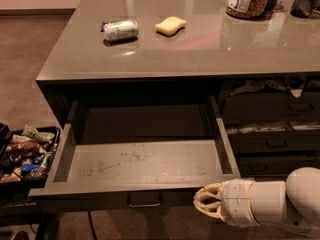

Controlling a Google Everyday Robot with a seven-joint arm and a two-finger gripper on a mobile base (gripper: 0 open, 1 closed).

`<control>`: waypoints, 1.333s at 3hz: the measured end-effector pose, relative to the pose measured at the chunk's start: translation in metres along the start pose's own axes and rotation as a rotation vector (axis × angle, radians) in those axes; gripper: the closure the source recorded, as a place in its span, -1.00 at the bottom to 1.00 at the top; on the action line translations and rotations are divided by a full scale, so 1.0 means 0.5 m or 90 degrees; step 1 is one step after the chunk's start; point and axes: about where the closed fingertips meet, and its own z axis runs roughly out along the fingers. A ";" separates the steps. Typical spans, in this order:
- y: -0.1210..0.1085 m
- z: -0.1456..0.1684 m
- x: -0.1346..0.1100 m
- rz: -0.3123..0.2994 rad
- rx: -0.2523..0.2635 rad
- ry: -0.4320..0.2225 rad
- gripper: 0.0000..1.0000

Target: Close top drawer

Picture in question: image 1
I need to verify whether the brown snack packet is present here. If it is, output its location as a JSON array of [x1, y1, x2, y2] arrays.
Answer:
[[6, 141, 40, 153]]

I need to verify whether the grey cabinet counter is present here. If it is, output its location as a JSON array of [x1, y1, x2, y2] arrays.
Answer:
[[37, 0, 320, 124]]

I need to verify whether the silver drawer handle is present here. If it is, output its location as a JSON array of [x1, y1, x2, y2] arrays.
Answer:
[[128, 192, 162, 208]]

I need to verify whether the green snack packet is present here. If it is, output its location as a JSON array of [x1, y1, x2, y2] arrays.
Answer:
[[22, 124, 55, 143]]

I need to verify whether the large jar of nuts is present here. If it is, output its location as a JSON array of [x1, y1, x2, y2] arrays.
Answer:
[[226, 0, 268, 19]]

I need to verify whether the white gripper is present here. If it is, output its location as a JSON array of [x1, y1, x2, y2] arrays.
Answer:
[[193, 179, 259, 227]]

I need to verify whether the black power cable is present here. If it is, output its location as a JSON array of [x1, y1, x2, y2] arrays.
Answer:
[[87, 211, 98, 240]]

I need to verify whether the grey drawer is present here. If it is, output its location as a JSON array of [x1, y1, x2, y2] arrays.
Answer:
[[222, 92, 320, 124], [30, 96, 240, 212], [229, 131, 320, 154], [237, 153, 320, 176]]

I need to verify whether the dark glass object right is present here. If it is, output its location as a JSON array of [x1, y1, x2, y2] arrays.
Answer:
[[290, 0, 320, 18]]

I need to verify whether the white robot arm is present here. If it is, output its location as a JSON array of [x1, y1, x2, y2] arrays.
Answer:
[[193, 167, 320, 238]]

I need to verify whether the blue snack packet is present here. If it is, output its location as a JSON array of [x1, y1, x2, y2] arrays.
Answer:
[[21, 164, 40, 174]]

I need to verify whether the yellow sponge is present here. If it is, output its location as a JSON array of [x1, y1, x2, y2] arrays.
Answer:
[[155, 16, 187, 36]]

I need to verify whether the black cart frame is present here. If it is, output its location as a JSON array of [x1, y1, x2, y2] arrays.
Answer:
[[0, 122, 61, 240]]

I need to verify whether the black snack tray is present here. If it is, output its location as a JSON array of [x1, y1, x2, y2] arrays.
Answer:
[[0, 125, 60, 190]]

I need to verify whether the green white soda can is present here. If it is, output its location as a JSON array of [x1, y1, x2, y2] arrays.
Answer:
[[102, 20, 138, 42]]

